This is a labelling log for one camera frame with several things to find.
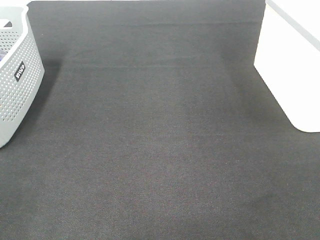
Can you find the black fabric table mat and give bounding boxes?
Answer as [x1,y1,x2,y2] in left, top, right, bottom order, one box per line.
[0,0,320,240]

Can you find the white plastic storage bin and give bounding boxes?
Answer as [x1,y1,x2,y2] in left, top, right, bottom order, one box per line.
[253,0,320,133]

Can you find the grey perforated laundry basket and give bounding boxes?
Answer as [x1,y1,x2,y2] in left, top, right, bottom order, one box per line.
[0,3,45,147]

